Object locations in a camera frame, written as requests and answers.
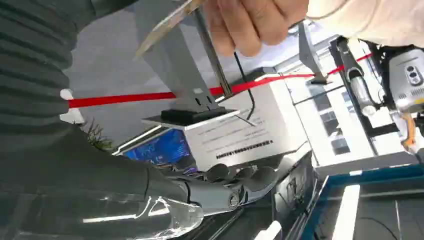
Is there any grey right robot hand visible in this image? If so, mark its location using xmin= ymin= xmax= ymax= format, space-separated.
xmin=0 ymin=126 xmax=280 ymax=240

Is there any green plant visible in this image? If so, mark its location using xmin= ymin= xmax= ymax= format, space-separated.
xmin=81 ymin=118 xmax=114 ymax=153

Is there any blue display screen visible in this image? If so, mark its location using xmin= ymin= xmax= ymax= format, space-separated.
xmin=111 ymin=126 xmax=194 ymax=167

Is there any ribbed grey right arm sleeve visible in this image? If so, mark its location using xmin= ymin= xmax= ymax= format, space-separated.
xmin=0 ymin=0 xmax=140 ymax=150

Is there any thin dark rod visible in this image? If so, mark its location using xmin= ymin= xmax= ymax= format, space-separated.
xmin=193 ymin=7 xmax=233 ymax=100

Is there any pale flat stick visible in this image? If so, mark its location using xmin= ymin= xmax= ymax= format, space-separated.
xmin=135 ymin=0 xmax=204 ymax=60

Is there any person's hand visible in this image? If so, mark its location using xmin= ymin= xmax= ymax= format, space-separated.
xmin=202 ymin=0 xmax=311 ymax=58

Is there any small grey metal stand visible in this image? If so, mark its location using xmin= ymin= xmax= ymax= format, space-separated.
xmin=297 ymin=21 xmax=333 ymax=86

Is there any white strap post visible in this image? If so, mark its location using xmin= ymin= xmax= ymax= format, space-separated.
xmin=58 ymin=88 xmax=86 ymax=125

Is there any red barrier strap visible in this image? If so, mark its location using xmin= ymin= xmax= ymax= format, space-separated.
xmin=67 ymin=52 xmax=374 ymax=109

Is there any black cable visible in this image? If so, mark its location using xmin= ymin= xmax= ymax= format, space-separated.
xmin=233 ymin=51 xmax=257 ymax=122

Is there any blue frame rail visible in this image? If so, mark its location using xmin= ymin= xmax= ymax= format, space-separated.
xmin=299 ymin=163 xmax=424 ymax=240

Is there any orange cable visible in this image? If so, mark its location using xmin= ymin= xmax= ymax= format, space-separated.
xmin=401 ymin=112 xmax=418 ymax=151

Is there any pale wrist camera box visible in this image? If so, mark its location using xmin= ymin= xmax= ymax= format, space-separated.
xmin=386 ymin=47 xmax=424 ymax=114

